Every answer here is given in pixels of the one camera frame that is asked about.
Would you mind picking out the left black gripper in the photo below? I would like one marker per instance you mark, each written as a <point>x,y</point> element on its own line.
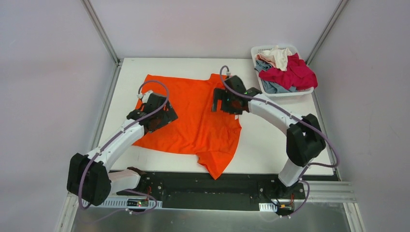
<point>167,113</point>

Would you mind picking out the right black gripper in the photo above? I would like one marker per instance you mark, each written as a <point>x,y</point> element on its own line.
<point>221,101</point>

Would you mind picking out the orange t shirt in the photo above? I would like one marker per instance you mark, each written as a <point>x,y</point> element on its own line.
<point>212,136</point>

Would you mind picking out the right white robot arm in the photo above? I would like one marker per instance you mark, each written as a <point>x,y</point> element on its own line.
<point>304,141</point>

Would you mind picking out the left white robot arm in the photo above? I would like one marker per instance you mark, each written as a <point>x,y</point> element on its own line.
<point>90,177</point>

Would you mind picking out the grey blue t shirt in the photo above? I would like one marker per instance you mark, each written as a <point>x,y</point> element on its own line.
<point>271,87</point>

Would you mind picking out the cream white t shirt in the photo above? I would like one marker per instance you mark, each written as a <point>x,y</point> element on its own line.
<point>277,57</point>

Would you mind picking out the magenta t shirt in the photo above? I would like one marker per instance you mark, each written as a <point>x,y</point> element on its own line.
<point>297,75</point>

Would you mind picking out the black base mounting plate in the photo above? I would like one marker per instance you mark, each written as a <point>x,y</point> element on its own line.
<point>217,201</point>

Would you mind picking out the left white cable duct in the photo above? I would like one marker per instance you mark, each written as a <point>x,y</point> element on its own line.
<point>131,203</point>

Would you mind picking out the white cable duct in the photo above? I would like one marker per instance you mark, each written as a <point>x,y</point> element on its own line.
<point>131,203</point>
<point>267,207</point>

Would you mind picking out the right white cable duct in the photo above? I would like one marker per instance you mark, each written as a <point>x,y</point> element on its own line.
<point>267,207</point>

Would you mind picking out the left aluminium frame post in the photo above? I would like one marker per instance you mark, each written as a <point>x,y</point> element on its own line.
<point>101,31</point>

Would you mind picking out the aluminium frame post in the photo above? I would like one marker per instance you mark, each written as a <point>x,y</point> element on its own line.
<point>327,29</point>
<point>101,31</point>

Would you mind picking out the right aluminium frame post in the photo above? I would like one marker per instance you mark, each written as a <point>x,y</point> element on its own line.
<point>327,29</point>

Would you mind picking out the front aluminium rail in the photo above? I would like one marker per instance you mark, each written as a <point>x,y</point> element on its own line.
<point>333,192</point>

